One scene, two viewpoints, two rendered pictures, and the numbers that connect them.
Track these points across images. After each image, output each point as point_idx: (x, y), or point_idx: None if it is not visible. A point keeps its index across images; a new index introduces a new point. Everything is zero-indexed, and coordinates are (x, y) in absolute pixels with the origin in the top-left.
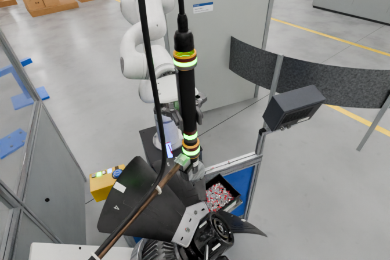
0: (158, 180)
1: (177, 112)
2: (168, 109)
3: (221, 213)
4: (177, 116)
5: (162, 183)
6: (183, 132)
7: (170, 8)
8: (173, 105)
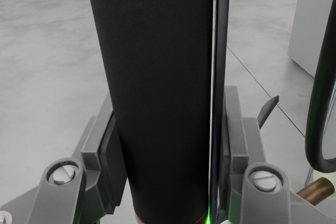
0: (328, 159)
1: (230, 128)
2: (294, 216)
3: None
4: (239, 106)
5: (310, 186)
6: (209, 194)
7: None
8: (242, 211)
